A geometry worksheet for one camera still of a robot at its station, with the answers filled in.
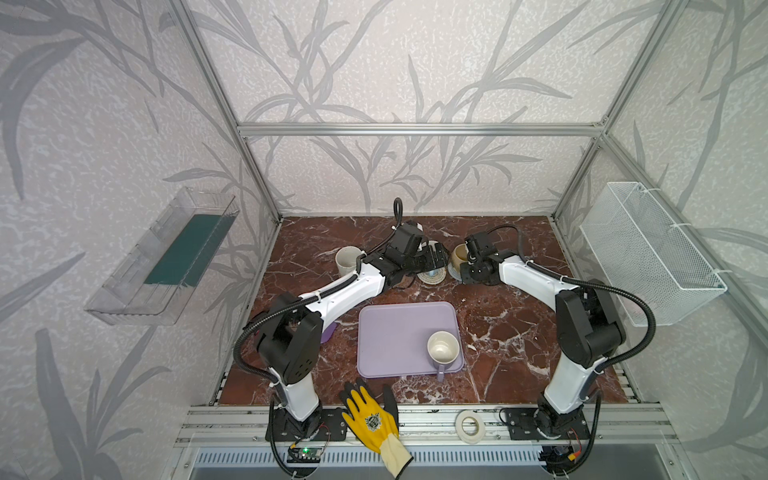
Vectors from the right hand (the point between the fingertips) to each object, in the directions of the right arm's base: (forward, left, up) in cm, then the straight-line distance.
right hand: (469, 264), depth 97 cm
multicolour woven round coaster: (-1, +12, -6) cm, 13 cm away
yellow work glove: (-46, +28, -5) cm, 54 cm away
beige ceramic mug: (+1, +4, +3) cm, 5 cm away
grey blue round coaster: (+1, +5, -5) cm, 7 cm away
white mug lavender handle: (-26, +11, -6) cm, 28 cm away
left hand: (-4, +10, +13) cm, 17 cm away
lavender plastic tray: (-22, +25, -8) cm, 34 cm away
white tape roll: (-47, +6, -6) cm, 48 cm away
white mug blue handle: (+15, +11, -7) cm, 20 cm away
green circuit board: (-51, +46, -8) cm, 69 cm away
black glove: (-39, +26, -6) cm, 47 cm away
